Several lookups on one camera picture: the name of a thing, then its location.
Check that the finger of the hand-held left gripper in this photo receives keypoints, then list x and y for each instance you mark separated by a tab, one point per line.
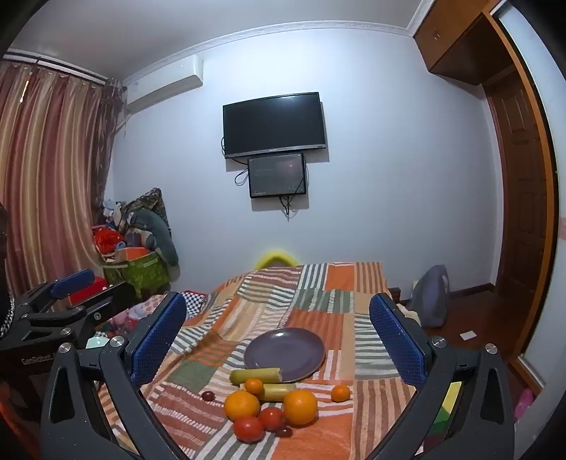
116	297
73	283

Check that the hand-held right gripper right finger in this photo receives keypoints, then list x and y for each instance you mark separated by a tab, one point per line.
398	340

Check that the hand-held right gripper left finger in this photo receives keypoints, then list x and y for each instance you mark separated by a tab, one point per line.
159	338

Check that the dark red grape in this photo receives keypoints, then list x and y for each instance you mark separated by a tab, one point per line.
208	395
284	431

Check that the small tangerine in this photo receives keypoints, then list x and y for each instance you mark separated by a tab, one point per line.
340	392
254	386

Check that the sugarcane piece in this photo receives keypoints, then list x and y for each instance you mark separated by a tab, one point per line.
254	375
278	391

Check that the large orange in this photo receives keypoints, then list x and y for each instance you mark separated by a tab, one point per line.
300	407
242	404

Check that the purple round plate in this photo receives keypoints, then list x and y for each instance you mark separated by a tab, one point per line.
287	349

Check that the red tomato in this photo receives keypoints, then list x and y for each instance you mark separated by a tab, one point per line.
272	418
248	430

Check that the red flat box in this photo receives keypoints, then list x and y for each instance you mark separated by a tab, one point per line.
90	293

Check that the green storage box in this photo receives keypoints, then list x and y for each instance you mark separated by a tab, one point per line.
141	272

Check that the orange cardboard box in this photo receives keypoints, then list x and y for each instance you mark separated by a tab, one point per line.
132	253

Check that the black white checkered cloth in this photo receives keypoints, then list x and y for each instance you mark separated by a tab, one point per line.
194	303

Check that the red plastic bag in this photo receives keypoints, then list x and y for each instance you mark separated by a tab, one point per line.
106	241

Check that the grey backpack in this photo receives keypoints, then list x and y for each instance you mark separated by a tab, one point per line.
431	296

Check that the white paper sheet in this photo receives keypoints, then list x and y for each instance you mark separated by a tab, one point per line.
467	335

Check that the grey plush toy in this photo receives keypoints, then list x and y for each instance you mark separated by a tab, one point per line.
161	234

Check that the striped patchwork tablecloth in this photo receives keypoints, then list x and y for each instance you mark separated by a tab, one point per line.
309	318

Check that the dark patterned cushion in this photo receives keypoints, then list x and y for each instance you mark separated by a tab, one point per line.
148	201

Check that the striped pink curtain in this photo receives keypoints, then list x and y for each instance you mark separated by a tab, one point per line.
48	177

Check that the yellow plastic chair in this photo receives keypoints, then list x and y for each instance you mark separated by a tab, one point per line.
275	256

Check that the pink object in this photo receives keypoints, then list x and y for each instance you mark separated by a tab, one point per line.
525	403

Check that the wooden door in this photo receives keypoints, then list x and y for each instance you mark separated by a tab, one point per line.
513	199

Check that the white air conditioner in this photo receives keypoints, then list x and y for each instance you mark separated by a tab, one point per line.
163	86

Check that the wooden overhead cabinet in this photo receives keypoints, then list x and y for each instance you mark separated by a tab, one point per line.
455	40

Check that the small black wall monitor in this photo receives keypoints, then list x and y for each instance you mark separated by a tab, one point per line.
277	175

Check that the black wall television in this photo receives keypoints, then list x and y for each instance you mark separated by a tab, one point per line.
274	124

